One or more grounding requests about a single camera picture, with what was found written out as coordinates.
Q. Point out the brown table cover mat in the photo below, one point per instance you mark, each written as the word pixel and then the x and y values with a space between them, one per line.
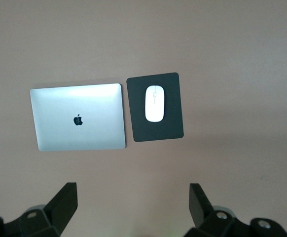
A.
pixel 143 37

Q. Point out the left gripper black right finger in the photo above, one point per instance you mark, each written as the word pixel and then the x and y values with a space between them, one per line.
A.
pixel 202 212

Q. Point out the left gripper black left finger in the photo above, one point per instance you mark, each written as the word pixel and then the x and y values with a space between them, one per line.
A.
pixel 59 209

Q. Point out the white computer mouse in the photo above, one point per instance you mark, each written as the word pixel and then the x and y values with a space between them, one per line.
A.
pixel 154 108

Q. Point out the silver laptop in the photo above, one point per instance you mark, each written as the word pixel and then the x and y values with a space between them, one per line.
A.
pixel 59 111

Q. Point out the black mouse pad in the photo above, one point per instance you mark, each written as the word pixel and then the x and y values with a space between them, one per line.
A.
pixel 173 123

